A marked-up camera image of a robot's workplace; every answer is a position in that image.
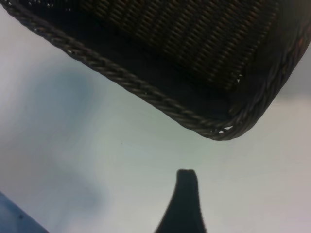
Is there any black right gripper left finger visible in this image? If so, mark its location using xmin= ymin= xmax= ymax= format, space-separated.
xmin=155 ymin=169 xmax=187 ymax=233

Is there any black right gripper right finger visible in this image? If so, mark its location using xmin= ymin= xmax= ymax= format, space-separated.
xmin=186 ymin=169 xmax=208 ymax=233

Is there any dark brown woven basket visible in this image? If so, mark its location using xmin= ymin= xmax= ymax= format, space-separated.
xmin=0 ymin=0 xmax=311 ymax=141

